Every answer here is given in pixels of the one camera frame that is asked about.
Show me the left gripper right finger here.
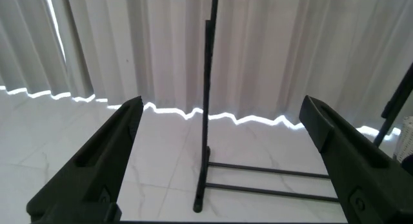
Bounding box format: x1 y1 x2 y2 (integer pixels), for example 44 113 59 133
299 95 413 222

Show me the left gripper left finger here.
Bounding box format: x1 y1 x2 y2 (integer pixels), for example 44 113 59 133
26 96 145 222

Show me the black clothes rack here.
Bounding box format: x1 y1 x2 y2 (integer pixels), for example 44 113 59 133
192 0 413 214

